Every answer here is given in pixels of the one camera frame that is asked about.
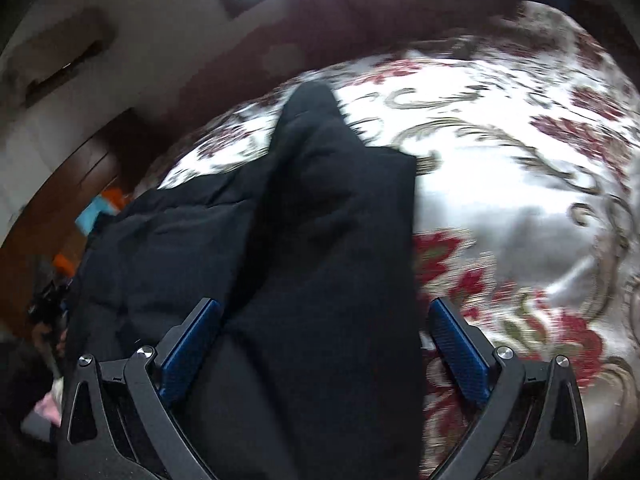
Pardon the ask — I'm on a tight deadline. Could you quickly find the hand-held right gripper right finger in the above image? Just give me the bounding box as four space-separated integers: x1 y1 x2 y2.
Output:
427 297 588 480

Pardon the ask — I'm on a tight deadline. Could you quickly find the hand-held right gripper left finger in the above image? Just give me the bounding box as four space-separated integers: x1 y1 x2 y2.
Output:
56 297 223 480

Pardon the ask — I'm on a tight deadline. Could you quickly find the black puffer jacket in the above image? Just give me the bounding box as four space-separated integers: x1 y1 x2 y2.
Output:
60 81 426 480

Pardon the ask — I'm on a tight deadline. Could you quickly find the orange object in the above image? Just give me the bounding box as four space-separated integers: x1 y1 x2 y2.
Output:
52 252 84 279

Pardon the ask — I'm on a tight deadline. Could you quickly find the pink cloth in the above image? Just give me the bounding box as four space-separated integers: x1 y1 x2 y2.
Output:
36 391 64 422

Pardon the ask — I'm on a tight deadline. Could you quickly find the light blue box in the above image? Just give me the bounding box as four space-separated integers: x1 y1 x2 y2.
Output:
76 195 119 234

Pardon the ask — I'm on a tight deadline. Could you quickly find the floral bedspread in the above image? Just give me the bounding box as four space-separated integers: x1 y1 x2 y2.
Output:
150 0 640 480

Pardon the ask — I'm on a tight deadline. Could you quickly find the beige covered air conditioner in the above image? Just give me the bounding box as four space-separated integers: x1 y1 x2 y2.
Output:
4 10 119 107

